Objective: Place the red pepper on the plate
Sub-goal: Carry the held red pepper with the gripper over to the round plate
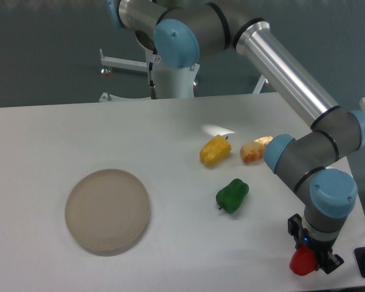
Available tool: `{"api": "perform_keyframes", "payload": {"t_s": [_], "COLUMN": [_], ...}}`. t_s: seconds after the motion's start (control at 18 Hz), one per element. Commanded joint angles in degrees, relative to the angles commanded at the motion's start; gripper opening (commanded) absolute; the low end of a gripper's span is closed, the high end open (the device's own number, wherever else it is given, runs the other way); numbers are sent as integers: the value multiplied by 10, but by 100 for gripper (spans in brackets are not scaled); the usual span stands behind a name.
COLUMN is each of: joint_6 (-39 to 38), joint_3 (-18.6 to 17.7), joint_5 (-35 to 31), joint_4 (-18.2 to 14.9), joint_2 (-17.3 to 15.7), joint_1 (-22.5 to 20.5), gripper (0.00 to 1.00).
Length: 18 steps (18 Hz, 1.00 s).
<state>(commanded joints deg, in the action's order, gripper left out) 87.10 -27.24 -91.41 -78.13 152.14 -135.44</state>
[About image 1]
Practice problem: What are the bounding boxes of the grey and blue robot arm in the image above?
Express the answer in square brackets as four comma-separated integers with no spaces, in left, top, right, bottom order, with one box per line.
[107,1,365,276]

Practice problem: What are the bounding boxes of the beige round plate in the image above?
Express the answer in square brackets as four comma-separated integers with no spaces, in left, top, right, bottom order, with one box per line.
[64,169,151,257]

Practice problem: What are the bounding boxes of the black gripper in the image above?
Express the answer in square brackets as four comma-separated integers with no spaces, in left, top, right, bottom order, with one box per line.
[287,214,344,274]

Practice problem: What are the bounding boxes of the yellow toy pepper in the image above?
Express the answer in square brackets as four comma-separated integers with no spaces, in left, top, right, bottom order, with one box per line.
[200,134,232,167]

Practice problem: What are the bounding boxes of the green toy pepper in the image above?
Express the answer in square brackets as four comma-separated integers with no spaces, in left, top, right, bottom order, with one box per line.
[215,178,249,214]

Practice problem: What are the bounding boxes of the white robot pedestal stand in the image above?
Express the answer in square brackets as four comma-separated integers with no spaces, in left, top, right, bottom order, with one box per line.
[99,49,270,102]

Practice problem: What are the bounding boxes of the red toy pepper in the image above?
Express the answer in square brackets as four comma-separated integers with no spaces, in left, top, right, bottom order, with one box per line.
[290,245,316,276]

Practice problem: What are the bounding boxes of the black cable on pedestal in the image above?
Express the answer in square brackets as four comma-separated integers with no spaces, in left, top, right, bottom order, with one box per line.
[147,50,159,100]

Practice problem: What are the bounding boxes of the orange toy pepper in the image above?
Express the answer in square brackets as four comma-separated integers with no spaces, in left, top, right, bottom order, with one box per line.
[240,136,273,164]

